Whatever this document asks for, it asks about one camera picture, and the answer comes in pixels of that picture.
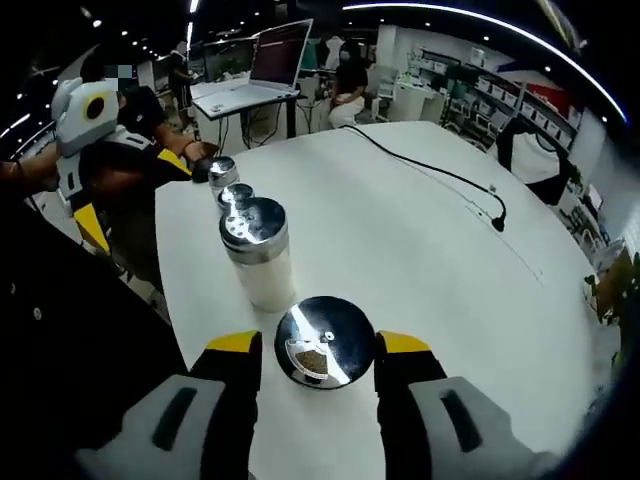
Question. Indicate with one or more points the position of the chair with black white jacket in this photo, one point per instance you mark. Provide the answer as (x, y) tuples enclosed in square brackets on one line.
[(530, 155)]

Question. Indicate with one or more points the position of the brown paper bag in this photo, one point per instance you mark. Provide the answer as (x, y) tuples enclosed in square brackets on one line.
[(612, 285)]

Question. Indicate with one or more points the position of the person's black clothing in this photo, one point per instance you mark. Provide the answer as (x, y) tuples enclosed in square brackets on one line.
[(60, 350)]

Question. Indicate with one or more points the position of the glass seasoning bottle beige contents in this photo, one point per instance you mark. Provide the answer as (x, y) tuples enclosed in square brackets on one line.
[(265, 280)]

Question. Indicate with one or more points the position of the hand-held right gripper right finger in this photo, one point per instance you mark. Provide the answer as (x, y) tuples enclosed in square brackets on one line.
[(450, 430)]

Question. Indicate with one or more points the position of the glass seasoning bottle white contents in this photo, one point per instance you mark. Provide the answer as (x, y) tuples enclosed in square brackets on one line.
[(240, 192), (222, 170)]

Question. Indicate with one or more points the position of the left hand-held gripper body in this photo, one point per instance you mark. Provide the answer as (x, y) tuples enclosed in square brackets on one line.
[(75, 130)]

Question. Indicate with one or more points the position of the shelving with white boxes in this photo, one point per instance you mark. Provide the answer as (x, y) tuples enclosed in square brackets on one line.
[(500, 90)]

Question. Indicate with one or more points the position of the small standing desk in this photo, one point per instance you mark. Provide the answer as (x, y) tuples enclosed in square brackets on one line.
[(292, 115)]

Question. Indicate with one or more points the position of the curved ceiling light strip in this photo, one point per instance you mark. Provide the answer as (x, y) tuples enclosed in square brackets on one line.
[(480, 16)]

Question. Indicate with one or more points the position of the white cabinet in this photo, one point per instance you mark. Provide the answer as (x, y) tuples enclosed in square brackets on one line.
[(415, 102)]

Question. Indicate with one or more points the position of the open silver laptop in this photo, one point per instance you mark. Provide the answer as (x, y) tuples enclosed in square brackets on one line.
[(277, 55)]

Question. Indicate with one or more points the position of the glass seasoning bottle brown contents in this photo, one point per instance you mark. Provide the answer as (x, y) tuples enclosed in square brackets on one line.
[(345, 320)]

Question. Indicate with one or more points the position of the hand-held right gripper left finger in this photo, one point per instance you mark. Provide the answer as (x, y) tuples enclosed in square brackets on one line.
[(190, 430)]

